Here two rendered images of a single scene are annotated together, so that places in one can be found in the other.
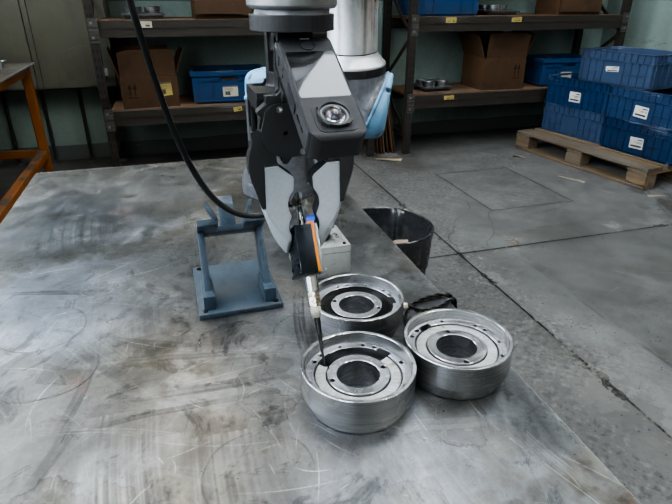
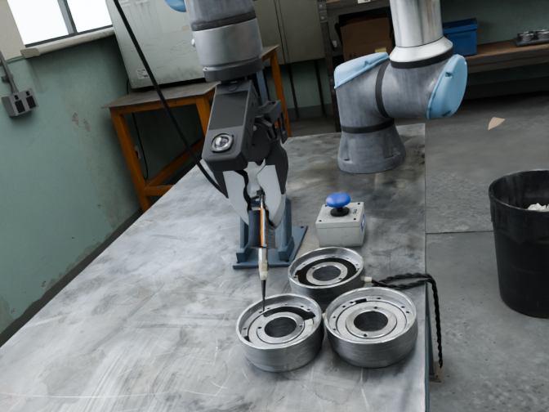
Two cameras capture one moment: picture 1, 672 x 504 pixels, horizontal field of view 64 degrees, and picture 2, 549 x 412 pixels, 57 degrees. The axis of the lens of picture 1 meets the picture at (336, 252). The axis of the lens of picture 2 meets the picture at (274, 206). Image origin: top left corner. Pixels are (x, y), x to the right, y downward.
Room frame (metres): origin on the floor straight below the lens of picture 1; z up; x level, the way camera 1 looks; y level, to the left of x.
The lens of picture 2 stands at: (0.01, -0.34, 1.20)
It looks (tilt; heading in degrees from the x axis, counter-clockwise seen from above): 23 degrees down; 37
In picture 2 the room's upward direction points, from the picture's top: 12 degrees counter-clockwise
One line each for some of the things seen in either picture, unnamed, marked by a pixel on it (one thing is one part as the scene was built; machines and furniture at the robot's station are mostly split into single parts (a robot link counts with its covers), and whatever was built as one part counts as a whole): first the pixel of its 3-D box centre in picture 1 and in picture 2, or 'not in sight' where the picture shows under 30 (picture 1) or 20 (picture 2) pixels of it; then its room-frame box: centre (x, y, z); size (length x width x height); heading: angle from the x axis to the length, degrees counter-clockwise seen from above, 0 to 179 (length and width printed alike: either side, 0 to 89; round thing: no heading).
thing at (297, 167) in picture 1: (280, 163); (369, 140); (1.01, 0.11, 0.85); 0.15 x 0.15 x 0.10
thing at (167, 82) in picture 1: (148, 75); (368, 42); (3.88, 1.30, 0.64); 0.49 x 0.40 x 0.37; 112
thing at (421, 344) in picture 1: (455, 353); (371, 327); (0.44, -0.12, 0.82); 0.08 x 0.08 x 0.02
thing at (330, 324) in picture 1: (356, 310); (328, 278); (0.52, -0.02, 0.82); 0.10 x 0.10 x 0.04
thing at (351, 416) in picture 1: (358, 381); (281, 332); (0.40, -0.02, 0.82); 0.10 x 0.10 x 0.04
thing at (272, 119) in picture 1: (292, 86); (245, 111); (0.50, 0.04, 1.07); 0.09 x 0.08 x 0.12; 17
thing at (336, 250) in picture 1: (318, 249); (342, 221); (0.67, 0.02, 0.82); 0.08 x 0.07 x 0.05; 17
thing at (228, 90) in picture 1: (227, 83); (440, 41); (4.06, 0.79, 0.56); 0.52 x 0.38 x 0.22; 104
